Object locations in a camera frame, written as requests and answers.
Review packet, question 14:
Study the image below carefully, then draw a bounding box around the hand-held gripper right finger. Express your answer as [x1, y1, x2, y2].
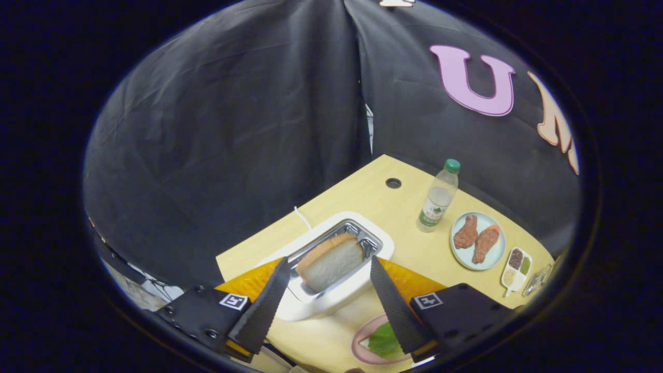
[369, 255, 518, 363]

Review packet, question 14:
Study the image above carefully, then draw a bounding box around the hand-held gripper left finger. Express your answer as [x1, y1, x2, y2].
[155, 256, 292, 363]

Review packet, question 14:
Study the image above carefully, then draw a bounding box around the green lettuce leaf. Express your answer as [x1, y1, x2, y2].
[367, 321, 410, 359]

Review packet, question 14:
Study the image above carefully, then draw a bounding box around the pink plate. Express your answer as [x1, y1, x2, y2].
[351, 313, 415, 366]

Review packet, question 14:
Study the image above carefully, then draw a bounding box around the white toaster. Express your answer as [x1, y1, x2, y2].
[259, 211, 395, 322]

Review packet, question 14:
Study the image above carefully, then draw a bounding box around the brown-crust bread slice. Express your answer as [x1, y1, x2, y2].
[295, 233, 365, 293]

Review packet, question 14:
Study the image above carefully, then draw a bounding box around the brown meat piece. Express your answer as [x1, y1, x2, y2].
[453, 215, 479, 250]
[472, 226, 500, 265]

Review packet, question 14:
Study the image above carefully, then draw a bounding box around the pale green plate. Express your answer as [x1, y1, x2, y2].
[450, 211, 507, 271]

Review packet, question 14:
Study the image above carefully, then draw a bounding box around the clear green-capped water bottle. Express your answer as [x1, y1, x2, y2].
[416, 159, 461, 233]

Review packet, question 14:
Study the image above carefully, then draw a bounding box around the white divided seasoning dish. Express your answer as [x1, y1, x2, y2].
[500, 247, 533, 298]

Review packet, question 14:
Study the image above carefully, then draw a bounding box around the white toaster cable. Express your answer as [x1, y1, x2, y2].
[294, 206, 314, 231]

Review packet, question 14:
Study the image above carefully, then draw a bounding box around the wire mesh utensil basket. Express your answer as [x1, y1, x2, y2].
[522, 262, 555, 297]

